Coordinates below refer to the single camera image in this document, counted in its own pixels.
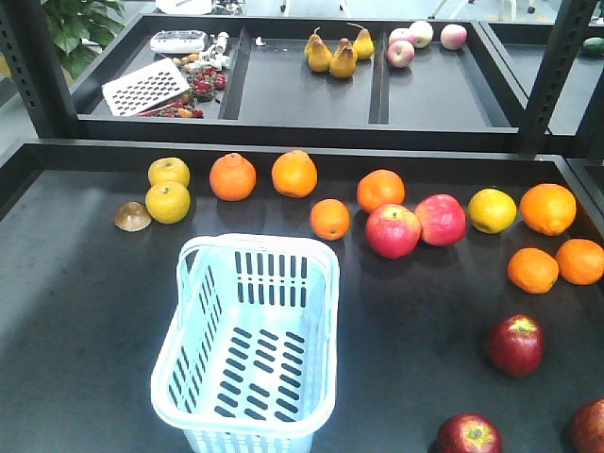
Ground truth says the light blue plastic basket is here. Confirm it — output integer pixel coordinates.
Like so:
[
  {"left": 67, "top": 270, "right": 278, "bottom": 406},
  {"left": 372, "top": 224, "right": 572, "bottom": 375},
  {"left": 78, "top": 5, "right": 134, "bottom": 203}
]
[{"left": 150, "top": 233, "right": 340, "bottom": 452}]

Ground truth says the pink red apple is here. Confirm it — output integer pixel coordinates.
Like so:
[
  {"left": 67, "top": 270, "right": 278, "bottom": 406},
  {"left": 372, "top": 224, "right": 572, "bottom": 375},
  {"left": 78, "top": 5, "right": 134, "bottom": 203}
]
[{"left": 414, "top": 193, "right": 466, "bottom": 246}]

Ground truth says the black wooden produce stand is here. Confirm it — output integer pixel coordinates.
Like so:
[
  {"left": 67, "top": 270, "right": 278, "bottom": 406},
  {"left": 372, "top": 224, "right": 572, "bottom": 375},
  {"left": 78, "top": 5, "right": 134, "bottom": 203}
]
[{"left": 0, "top": 0, "right": 604, "bottom": 453}]

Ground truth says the brown mushroom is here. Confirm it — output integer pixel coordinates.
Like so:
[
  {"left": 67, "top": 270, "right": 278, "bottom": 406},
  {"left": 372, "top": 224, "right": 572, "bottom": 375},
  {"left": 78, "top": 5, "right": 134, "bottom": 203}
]
[{"left": 113, "top": 201, "right": 152, "bottom": 232}]

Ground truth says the yellow citrus fruit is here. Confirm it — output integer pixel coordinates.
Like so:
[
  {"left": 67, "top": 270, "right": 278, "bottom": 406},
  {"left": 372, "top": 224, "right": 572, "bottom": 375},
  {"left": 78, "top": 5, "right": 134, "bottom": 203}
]
[{"left": 468, "top": 188, "right": 517, "bottom": 234}]

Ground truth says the checkerboard calibration board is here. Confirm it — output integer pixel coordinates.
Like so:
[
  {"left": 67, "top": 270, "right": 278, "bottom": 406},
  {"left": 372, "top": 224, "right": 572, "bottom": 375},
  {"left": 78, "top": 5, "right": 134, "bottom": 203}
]
[{"left": 102, "top": 59, "right": 189, "bottom": 116}]

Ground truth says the small orange left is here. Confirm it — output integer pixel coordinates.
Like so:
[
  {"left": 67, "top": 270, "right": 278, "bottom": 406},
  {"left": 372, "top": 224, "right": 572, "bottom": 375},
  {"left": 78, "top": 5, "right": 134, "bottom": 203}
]
[{"left": 507, "top": 247, "right": 559, "bottom": 294}]

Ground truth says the small orange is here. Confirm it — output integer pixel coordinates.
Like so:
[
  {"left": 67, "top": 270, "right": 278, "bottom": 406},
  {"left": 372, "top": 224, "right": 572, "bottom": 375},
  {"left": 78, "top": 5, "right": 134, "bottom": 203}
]
[
  {"left": 555, "top": 239, "right": 603, "bottom": 285},
  {"left": 507, "top": 247, "right": 559, "bottom": 294}
]

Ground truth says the dark red apple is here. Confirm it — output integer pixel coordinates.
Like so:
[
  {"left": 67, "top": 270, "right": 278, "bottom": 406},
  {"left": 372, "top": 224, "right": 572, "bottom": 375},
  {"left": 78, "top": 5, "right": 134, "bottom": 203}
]
[
  {"left": 436, "top": 412, "right": 503, "bottom": 453},
  {"left": 486, "top": 314, "right": 545, "bottom": 378}
]

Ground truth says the large orange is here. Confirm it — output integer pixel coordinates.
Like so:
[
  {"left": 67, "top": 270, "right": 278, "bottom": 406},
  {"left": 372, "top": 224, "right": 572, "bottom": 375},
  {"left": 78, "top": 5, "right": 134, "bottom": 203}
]
[{"left": 519, "top": 183, "right": 577, "bottom": 236}]

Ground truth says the dark red apple near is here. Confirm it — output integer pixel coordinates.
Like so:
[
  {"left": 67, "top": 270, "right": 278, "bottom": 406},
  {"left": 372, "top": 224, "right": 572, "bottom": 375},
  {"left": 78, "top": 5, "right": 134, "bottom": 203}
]
[{"left": 436, "top": 412, "right": 503, "bottom": 453}]

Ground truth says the small orange right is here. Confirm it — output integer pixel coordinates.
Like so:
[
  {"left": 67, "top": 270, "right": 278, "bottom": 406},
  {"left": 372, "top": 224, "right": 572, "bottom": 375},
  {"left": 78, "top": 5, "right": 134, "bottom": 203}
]
[{"left": 555, "top": 239, "right": 603, "bottom": 285}]

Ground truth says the potted green plant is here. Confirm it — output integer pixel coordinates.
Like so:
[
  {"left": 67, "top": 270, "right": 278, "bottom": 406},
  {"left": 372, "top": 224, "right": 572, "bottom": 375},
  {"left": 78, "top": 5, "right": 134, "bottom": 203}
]
[{"left": 40, "top": 0, "right": 125, "bottom": 80}]

